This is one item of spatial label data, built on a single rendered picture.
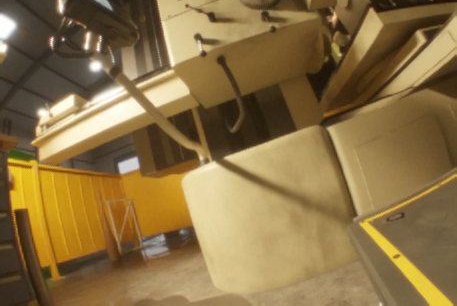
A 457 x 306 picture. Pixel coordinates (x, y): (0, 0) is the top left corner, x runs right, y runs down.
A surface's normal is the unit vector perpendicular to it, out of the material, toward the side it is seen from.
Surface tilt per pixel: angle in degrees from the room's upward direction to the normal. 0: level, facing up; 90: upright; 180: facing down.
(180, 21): 90
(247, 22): 90
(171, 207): 90
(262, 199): 90
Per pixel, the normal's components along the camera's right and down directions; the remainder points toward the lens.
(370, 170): -0.16, -0.21
